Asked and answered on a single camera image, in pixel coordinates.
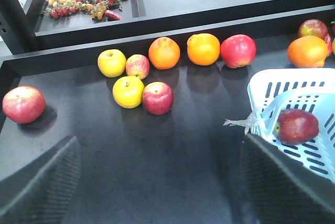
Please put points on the dark red apple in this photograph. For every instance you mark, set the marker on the dark red apple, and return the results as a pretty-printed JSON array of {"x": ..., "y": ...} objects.
[{"x": 296, "y": 126}]

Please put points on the black wooden produce stand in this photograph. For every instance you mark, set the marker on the black wooden produce stand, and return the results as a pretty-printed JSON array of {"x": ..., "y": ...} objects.
[{"x": 136, "y": 167}]

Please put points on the red apple far left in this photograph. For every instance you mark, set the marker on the red apple far left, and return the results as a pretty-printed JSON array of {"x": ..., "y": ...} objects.
[{"x": 24, "y": 104}]

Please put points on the pink red apple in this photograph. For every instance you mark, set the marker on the pink red apple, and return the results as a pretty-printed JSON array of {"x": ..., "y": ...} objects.
[{"x": 238, "y": 51}]

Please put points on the yellow green apple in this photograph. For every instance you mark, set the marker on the yellow green apple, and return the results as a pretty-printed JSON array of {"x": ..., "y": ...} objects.
[
  {"x": 111, "y": 63},
  {"x": 127, "y": 91}
]

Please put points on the light blue plastic basket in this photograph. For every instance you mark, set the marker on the light blue plastic basket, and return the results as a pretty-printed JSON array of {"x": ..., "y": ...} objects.
[{"x": 308, "y": 89}]

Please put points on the red apple beside yellow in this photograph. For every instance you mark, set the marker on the red apple beside yellow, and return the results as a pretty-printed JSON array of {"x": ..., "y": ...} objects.
[{"x": 158, "y": 98}]

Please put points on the red green apple back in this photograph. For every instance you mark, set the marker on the red green apple back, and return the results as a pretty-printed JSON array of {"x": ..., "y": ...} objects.
[{"x": 313, "y": 27}]

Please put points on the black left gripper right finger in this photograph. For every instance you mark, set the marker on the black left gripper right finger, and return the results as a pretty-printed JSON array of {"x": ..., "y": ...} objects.
[{"x": 281, "y": 189}]

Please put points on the white tag on basket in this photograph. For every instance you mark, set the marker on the white tag on basket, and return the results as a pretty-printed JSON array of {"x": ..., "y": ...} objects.
[{"x": 250, "y": 122}]

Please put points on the plain orange fruit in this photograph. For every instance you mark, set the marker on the plain orange fruit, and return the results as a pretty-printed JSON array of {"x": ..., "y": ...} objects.
[
  {"x": 164, "y": 53},
  {"x": 203, "y": 49}
]

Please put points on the orange with navel left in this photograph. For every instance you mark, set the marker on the orange with navel left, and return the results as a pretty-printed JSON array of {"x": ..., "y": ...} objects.
[{"x": 307, "y": 52}]

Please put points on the small pink striped apple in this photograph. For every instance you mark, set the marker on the small pink striped apple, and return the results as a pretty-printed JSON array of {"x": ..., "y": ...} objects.
[{"x": 137, "y": 65}]

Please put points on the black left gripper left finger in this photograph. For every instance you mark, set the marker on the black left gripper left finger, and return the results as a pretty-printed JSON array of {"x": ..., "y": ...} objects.
[{"x": 42, "y": 190}]

